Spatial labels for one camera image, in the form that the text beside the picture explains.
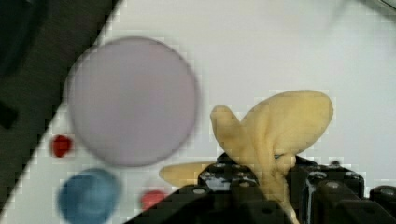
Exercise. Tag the red plush strawberry at edge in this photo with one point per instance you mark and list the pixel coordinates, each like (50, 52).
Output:
(61, 145)

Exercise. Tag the yellow plush peeled banana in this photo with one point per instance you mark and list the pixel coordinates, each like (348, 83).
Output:
(270, 136)

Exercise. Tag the red plush strawberry near plate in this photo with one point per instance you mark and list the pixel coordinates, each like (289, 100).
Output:
(151, 197)

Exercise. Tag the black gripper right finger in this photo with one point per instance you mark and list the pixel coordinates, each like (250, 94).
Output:
(333, 194)

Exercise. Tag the blue plastic bowl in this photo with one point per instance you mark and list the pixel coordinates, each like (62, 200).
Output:
(89, 197)

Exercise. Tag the round lavender plate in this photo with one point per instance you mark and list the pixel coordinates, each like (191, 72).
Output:
(132, 102)

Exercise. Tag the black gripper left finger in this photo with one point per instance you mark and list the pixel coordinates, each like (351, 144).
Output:
(215, 192)

